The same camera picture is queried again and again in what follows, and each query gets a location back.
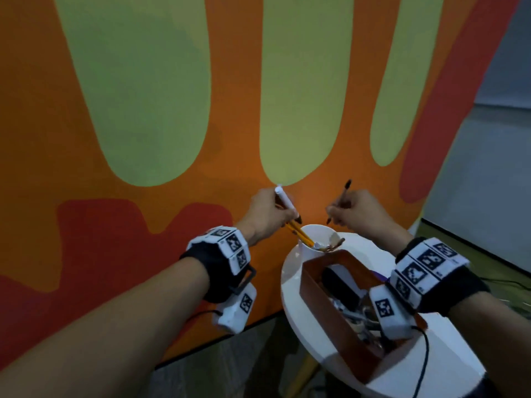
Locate person's right hand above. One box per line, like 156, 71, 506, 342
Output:
326, 190, 410, 250

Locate person's left forearm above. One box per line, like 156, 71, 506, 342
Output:
0, 257, 210, 398

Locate person's right forearm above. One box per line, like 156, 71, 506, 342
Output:
448, 292, 531, 398

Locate yellow table leg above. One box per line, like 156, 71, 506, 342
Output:
285, 352, 321, 398

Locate yellow pencils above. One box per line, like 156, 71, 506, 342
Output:
286, 221, 317, 248

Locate black pen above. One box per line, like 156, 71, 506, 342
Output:
326, 179, 352, 225

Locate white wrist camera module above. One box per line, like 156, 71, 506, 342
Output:
212, 282, 258, 334
369, 284, 418, 341

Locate black wristband with marker tiles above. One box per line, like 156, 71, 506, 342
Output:
390, 237, 491, 318
179, 226, 257, 304

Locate white marker pen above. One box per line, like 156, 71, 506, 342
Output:
275, 185, 303, 225

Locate person's left hand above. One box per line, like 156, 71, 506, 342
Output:
234, 187, 298, 247

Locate white cup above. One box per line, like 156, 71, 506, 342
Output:
297, 224, 342, 262

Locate assorted small stationery items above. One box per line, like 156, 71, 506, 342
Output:
330, 296, 386, 349

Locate brown desk organizer box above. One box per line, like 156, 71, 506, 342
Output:
299, 249, 429, 384

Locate black camera cable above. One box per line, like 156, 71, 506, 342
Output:
411, 326, 430, 398
184, 309, 225, 328

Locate thin black floor cable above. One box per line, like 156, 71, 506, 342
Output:
481, 277, 531, 289

